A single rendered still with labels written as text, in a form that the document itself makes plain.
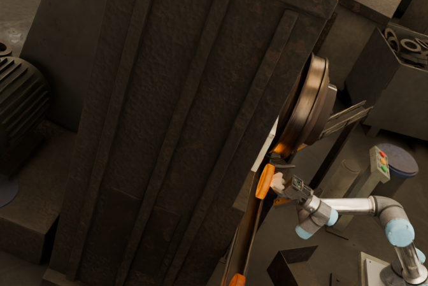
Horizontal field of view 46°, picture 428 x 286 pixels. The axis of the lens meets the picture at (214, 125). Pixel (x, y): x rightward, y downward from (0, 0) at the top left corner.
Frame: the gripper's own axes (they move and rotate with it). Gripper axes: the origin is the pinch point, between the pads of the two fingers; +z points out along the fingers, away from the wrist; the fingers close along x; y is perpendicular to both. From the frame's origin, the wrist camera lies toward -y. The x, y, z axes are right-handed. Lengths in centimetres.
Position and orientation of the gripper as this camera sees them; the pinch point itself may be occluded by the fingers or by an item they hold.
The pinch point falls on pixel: (266, 178)
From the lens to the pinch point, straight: 217.5
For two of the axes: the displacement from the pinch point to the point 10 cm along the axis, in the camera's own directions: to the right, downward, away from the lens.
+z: -8.1, -5.6, -1.6
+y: 5.4, -6.3, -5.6
